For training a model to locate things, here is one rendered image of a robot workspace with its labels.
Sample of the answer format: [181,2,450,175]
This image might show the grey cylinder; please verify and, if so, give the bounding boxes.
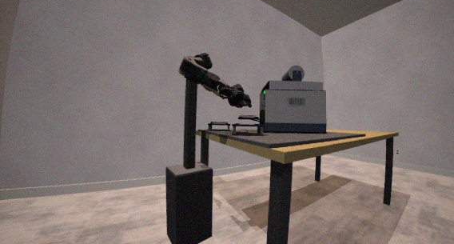
[282,66,305,81]

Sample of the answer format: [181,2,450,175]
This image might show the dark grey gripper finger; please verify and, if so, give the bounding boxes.
[242,94,252,106]
[236,101,251,108]

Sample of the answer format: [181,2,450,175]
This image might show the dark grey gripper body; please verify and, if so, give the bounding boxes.
[228,84,244,106]

